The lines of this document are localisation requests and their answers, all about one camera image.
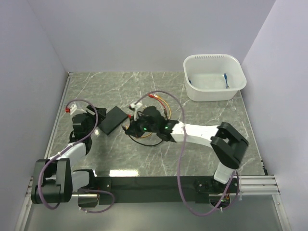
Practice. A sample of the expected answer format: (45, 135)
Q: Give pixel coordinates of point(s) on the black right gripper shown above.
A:
(133, 129)

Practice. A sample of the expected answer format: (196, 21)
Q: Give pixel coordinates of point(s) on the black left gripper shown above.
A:
(102, 112)

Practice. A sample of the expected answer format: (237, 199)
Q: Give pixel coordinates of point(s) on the black network switch box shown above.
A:
(114, 118)

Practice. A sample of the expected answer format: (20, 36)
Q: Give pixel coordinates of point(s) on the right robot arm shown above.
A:
(228, 144)

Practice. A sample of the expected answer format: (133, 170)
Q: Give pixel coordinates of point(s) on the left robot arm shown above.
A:
(53, 178)

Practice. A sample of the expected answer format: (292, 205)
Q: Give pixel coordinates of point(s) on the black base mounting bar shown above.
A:
(100, 197)

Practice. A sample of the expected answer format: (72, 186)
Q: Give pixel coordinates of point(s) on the white plastic basin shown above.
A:
(213, 77)

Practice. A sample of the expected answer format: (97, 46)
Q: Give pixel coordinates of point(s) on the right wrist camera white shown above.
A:
(135, 107)

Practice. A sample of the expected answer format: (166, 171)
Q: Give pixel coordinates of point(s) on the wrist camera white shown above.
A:
(74, 109)
(135, 107)

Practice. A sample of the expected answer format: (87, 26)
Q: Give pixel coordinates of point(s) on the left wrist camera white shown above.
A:
(74, 109)

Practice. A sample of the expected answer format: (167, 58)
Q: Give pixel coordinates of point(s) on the aluminium frame rail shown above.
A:
(260, 185)

